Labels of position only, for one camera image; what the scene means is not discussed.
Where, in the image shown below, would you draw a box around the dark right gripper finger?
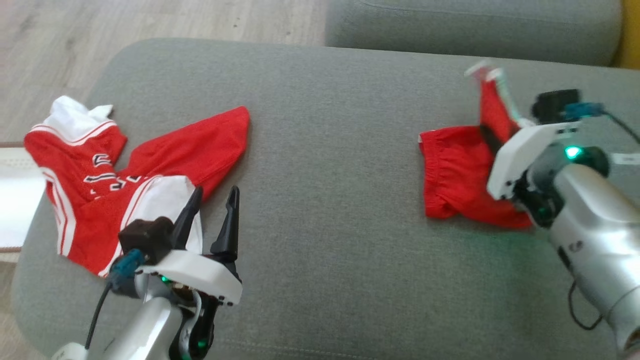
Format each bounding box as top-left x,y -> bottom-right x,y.
479,123 -> 504,155

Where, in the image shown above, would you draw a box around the grey fabric sofa back cushion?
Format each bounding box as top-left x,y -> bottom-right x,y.
324,0 -> 624,67

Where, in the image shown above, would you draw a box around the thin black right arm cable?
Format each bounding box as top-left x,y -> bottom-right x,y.
567,111 -> 640,332

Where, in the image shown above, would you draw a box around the blue right camera cable plug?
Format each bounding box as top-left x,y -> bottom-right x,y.
564,102 -> 606,121

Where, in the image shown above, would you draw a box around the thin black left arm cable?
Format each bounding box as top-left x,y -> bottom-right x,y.
84,281 -> 114,351

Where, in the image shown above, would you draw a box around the grey fabric sofa seat cushion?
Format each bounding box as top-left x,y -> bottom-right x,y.
10,37 -> 640,360

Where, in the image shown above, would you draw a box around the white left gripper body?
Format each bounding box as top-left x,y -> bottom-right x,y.
135,249 -> 244,307

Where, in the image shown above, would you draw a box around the red white basketball jersey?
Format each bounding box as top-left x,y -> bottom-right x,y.
23,94 -> 251,279

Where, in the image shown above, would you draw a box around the white mat with brown edge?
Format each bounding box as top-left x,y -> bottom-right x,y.
0,142 -> 49,264

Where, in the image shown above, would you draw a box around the mustard yellow cushion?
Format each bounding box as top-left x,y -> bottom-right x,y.
612,0 -> 640,69

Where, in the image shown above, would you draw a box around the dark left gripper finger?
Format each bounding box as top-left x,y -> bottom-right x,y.
172,186 -> 204,250
209,185 -> 241,264

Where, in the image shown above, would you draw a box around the blue left camera cable plug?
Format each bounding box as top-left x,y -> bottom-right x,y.
108,248 -> 146,294

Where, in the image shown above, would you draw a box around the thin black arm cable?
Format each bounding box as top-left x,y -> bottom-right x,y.
567,111 -> 640,332
84,281 -> 114,351

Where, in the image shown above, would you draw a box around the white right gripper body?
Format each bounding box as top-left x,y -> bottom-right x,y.
486,121 -> 581,201

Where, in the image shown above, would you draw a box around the blue camera cable plug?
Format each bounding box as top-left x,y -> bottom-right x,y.
564,102 -> 606,121
108,248 -> 146,294

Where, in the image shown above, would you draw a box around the red shorts with white stripes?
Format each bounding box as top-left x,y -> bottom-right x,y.
418,61 -> 537,231

